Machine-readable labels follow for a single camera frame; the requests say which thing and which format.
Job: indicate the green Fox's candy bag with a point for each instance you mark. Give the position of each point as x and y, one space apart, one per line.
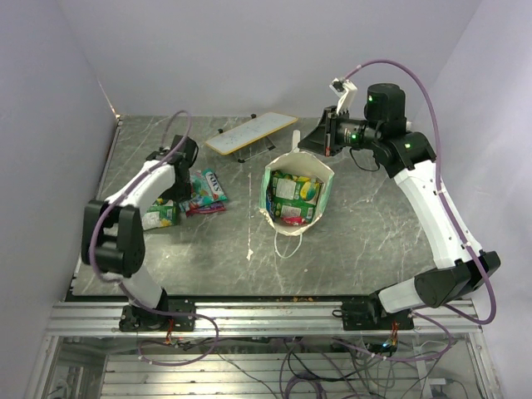
162 214

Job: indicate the yellow framed whiteboard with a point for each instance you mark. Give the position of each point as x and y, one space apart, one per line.
257 128

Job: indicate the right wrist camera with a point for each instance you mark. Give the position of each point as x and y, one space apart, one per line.
346 92

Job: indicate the teal Fox's mint bag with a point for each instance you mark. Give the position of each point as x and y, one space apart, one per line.
205 189

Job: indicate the decorated paper gift bag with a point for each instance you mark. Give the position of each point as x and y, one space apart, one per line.
303 164

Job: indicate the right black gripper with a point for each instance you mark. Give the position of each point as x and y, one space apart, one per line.
324 139

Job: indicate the purple red candy bag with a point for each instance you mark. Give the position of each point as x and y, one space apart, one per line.
212 208

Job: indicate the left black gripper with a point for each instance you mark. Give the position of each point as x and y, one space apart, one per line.
183 194

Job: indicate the aluminium rail frame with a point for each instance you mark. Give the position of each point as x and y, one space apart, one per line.
249 319

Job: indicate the whiteboard wire stand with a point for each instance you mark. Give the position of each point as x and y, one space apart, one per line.
251 151

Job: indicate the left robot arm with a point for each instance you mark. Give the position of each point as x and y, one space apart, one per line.
113 240

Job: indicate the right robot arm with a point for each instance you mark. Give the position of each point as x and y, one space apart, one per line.
462 266

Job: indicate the red snack packet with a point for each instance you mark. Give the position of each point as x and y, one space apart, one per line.
294 220

